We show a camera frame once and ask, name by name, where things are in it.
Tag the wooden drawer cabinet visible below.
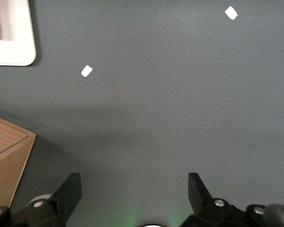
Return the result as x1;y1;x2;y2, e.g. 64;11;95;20
0;113;37;210

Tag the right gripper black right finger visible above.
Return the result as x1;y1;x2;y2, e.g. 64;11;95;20
182;172;248;227

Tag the beige plastic tray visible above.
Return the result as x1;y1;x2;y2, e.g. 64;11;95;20
0;0;37;67

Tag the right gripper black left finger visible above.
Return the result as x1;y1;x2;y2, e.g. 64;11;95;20
14;172;83;227

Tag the white paper scrap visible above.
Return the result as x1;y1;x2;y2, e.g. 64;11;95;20
80;65;94;78
224;6;239;21

